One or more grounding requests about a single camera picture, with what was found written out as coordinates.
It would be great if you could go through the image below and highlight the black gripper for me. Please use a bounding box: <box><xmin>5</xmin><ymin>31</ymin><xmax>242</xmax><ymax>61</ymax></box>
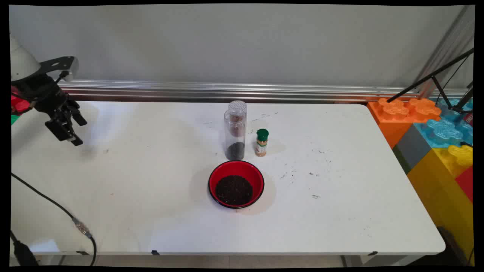
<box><xmin>14</xmin><ymin>74</ymin><xmax>88</xmax><ymax>147</ymax></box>

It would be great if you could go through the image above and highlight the tall clear plastic jar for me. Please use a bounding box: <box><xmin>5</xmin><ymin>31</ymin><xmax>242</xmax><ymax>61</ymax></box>
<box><xmin>223</xmin><ymin>108</ymin><xmax>247</xmax><ymax>161</ymax></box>

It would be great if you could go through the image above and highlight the red plastic object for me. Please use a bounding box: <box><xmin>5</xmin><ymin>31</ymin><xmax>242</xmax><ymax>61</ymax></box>
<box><xmin>11</xmin><ymin>86</ymin><xmax>31</xmax><ymax>116</ymax></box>

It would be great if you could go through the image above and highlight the red bowl with black rim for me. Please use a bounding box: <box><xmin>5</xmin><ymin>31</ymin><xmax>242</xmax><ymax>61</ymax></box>
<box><xmin>208</xmin><ymin>160</ymin><xmax>265</xmax><ymax>209</ymax></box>

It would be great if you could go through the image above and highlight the spice jar with printed lid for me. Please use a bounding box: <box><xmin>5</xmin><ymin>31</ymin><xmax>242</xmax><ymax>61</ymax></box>
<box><xmin>228</xmin><ymin>100</ymin><xmax>248</xmax><ymax>138</ymax></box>

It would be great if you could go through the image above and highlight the green capped spice bottle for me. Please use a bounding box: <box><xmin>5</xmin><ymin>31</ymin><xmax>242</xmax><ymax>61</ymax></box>
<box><xmin>254</xmin><ymin>128</ymin><xmax>270</xmax><ymax>158</ymax></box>

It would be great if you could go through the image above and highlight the orange building block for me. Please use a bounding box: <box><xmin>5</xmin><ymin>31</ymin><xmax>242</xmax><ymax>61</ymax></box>
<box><xmin>367</xmin><ymin>97</ymin><xmax>442</xmax><ymax>149</ymax></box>

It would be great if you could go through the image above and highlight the grey building block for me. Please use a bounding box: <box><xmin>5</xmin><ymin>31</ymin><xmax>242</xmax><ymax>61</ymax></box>
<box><xmin>392</xmin><ymin>124</ymin><xmax>432</xmax><ymax>175</ymax></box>

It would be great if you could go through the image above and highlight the black tripod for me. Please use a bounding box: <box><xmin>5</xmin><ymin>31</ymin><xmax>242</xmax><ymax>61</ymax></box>
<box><xmin>386</xmin><ymin>48</ymin><xmax>475</xmax><ymax>114</ymax></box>

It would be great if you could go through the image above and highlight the light blue building block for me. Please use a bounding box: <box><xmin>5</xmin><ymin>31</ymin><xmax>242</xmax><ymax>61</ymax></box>
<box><xmin>413</xmin><ymin>96</ymin><xmax>474</xmax><ymax>149</ymax></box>

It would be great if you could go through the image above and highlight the large red building block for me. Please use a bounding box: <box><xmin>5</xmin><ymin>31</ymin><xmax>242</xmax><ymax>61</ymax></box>
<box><xmin>455</xmin><ymin>165</ymin><xmax>474</xmax><ymax>204</ymax></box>

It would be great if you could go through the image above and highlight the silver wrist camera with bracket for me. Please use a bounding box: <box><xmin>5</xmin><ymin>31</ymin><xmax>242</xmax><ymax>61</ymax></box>
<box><xmin>40</xmin><ymin>56</ymin><xmax>79</xmax><ymax>82</ymax></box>

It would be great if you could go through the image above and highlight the black cable with metal connector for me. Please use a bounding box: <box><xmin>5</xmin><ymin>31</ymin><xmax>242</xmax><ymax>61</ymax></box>
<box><xmin>11</xmin><ymin>172</ymin><xmax>98</xmax><ymax>267</ymax></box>

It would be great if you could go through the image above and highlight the plain black cable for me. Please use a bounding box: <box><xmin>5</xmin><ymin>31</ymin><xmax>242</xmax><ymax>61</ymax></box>
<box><xmin>10</xmin><ymin>230</ymin><xmax>39</xmax><ymax>267</ymax></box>

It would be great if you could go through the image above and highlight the aluminium rail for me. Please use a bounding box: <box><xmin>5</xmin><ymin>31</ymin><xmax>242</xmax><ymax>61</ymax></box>
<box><xmin>60</xmin><ymin>79</ymin><xmax>469</xmax><ymax>104</ymax></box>

